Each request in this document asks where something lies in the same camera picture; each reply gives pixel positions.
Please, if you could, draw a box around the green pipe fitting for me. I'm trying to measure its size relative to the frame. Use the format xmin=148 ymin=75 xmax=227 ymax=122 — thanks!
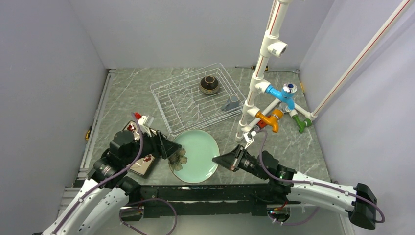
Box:
xmin=292 ymin=115 xmax=313 ymax=133

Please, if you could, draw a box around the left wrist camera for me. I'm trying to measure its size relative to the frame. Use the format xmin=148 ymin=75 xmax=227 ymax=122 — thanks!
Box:
xmin=133 ymin=112 xmax=156 ymax=136

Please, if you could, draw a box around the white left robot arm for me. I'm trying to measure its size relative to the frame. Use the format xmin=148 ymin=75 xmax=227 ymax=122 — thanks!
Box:
xmin=42 ymin=130 xmax=183 ymax=235

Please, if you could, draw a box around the white diagonal PVC pipe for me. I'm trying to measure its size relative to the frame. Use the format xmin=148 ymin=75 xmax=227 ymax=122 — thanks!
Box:
xmin=309 ymin=0 xmax=415 ymax=121

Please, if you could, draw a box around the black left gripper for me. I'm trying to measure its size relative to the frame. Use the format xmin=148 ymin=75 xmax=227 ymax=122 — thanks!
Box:
xmin=123 ymin=127 xmax=182 ymax=165

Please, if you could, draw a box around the brown rectangular floral plate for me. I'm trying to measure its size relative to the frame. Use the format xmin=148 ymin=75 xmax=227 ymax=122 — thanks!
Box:
xmin=123 ymin=120 xmax=157 ymax=177

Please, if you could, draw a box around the orange pipe fitting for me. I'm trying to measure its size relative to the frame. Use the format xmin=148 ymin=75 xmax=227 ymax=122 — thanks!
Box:
xmin=255 ymin=109 xmax=283 ymax=133

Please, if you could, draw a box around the white wire dish rack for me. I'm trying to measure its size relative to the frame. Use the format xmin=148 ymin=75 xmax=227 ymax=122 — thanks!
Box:
xmin=150 ymin=63 xmax=246 ymax=136

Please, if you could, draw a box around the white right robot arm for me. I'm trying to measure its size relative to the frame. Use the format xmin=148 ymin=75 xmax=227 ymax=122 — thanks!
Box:
xmin=212 ymin=145 xmax=377 ymax=230

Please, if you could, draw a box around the yellow handled screwdriver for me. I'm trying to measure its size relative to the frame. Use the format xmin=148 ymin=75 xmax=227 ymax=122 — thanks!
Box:
xmin=235 ymin=65 xmax=269 ymax=71

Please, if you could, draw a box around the white PVC pipe frame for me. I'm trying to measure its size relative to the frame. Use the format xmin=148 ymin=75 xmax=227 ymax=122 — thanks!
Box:
xmin=234 ymin=0 xmax=320 ymax=142

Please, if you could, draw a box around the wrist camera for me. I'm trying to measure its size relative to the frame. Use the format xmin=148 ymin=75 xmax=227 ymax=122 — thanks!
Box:
xmin=133 ymin=112 xmax=156 ymax=136
xmin=243 ymin=130 xmax=257 ymax=149

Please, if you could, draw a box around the teal flower ceramic plate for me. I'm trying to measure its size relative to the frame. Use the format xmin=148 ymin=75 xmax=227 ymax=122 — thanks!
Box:
xmin=169 ymin=130 xmax=220 ymax=184

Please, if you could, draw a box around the blue pipe valve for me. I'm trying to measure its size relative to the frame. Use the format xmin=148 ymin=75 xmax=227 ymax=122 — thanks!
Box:
xmin=265 ymin=83 xmax=298 ymax=111

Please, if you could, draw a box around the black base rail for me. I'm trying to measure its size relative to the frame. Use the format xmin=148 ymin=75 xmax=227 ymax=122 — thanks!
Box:
xmin=141 ymin=183 xmax=287 ymax=218

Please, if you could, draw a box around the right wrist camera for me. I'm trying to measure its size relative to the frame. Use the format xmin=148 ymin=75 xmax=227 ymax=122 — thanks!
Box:
xmin=243 ymin=130 xmax=257 ymax=149

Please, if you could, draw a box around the brown patterned ceramic bowl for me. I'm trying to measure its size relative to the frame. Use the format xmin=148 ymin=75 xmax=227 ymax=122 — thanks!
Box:
xmin=199 ymin=76 xmax=219 ymax=95

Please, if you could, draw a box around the grey dotted ceramic mug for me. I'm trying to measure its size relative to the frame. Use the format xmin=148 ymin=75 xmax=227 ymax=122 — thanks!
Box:
xmin=221 ymin=95 xmax=240 ymax=112

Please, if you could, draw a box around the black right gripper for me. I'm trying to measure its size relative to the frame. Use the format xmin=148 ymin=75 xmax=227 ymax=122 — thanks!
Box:
xmin=212 ymin=144 xmax=268 ymax=180

